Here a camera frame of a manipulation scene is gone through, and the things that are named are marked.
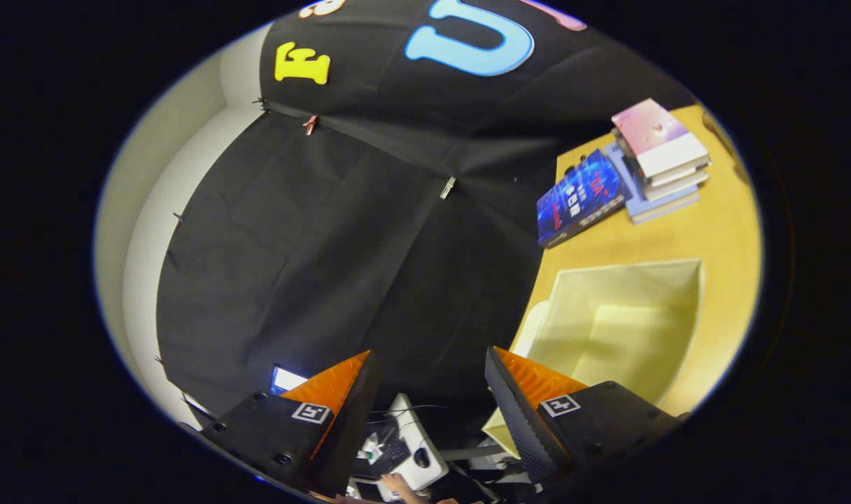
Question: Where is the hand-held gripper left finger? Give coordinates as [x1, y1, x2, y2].
[200, 350, 384, 498]

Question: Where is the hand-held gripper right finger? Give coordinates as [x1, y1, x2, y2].
[484, 346, 690, 487]

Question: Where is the green fabric storage box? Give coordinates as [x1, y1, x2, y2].
[481, 259, 705, 459]

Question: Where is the white desktop device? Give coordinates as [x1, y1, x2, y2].
[387, 393, 449, 493]

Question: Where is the computer monitor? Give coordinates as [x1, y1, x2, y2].
[269, 364, 309, 397]

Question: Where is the blue glossy book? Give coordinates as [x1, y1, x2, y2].
[535, 148, 629, 250]

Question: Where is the dark cover book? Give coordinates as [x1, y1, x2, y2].
[632, 157, 710, 202]

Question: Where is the pink cover book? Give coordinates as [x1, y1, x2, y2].
[611, 98, 711, 180]

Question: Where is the row of black clips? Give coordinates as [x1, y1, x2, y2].
[156, 97, 269, 368]

